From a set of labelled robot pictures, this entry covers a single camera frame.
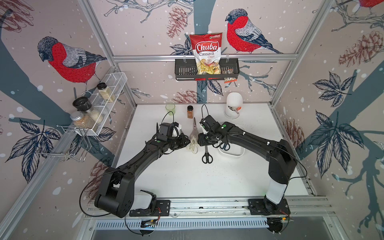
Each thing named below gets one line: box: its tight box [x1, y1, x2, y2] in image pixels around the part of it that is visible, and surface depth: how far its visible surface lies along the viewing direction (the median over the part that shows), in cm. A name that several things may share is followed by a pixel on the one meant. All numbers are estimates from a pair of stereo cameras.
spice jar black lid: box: [96, 82, 116, 103], surface depth 76 cm
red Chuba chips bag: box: [189, 32, 223, 75], surface depth 84 cm
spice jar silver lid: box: [70, 111, 95, 129], surface depth 62 cm
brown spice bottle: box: [187, 105, 194, 119], surface depth 109 cm
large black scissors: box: [202, 145, 213, 164], surface depth 92 cm
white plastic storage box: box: [209, 142, 254, 164], surface depth 92 cm
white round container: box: [225, 92, 243, 120], surface depth 107 cm
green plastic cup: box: [165, 103, 176, 116], surface depth 113 cm
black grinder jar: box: [72, 96, 104, 124], surface depth 64 cm
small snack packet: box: [224, 68, 238, 84], surface depth 92 cm
